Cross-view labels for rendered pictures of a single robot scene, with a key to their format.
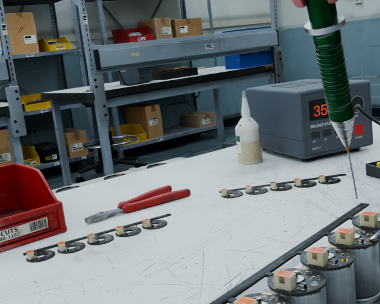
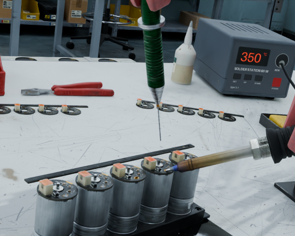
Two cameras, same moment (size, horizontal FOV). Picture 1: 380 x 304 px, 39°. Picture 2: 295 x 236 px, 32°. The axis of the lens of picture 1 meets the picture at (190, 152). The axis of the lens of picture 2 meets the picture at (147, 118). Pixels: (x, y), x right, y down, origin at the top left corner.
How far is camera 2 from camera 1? 0.13 m
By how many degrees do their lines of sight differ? 9
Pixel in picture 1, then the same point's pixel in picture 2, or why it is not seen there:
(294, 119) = (223, 57)
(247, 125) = (185, 50)
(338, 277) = (126, 187)
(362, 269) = (153, 188)
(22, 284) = not seen: outside the picture
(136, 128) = (136, 12)
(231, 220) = (129, 126)
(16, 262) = not seen: outside the picture
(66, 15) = not seen: outside the picture
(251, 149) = (182, 72)
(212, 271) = (88, 159)
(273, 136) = (206, 66)
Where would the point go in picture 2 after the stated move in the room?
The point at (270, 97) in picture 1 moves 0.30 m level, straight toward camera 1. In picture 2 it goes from (213, 33) to (173, 70)
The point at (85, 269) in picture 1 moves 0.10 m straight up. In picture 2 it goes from (1, 129) to (6, 36)
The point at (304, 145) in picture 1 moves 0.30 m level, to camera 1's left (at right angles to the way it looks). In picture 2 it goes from (224, 82) to (32, 48)
